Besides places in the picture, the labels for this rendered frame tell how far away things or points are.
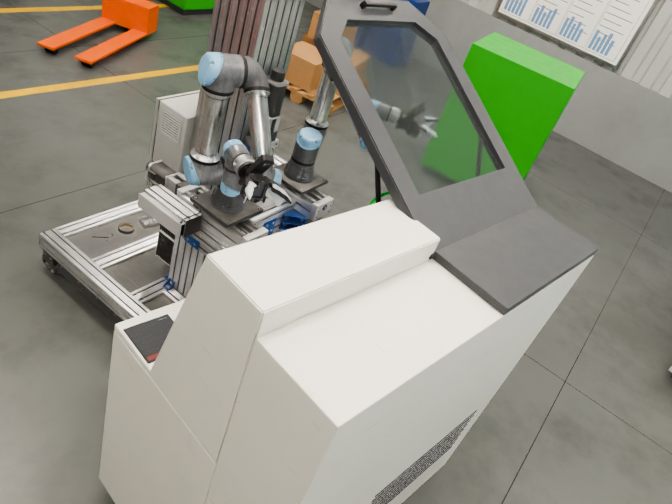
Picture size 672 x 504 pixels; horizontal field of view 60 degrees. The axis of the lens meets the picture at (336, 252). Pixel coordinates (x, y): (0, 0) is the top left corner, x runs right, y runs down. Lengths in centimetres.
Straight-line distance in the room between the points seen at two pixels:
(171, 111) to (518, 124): 350
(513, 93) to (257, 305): 439
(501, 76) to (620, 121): 341
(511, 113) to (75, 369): 406
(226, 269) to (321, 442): 44
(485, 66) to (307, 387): 447
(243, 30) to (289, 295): 137
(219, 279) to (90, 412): 171
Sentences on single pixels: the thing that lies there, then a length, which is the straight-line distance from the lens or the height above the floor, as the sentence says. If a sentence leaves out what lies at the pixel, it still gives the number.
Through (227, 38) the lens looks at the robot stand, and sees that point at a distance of 250.
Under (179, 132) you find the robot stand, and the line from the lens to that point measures 274.
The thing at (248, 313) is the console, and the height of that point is 151.
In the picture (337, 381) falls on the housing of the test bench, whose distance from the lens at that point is 131.
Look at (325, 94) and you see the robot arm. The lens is 279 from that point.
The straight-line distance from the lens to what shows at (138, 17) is 691.
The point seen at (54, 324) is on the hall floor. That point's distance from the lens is 335.
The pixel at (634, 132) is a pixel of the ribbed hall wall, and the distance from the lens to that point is 858.
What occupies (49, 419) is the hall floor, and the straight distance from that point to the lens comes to 298.
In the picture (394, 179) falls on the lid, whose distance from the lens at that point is 182.
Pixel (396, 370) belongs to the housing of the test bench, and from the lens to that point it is 140.
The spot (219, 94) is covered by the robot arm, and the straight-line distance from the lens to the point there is 217.
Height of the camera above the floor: 242
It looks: 35 degrees down
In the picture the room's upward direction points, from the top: 21 degrees clockwise
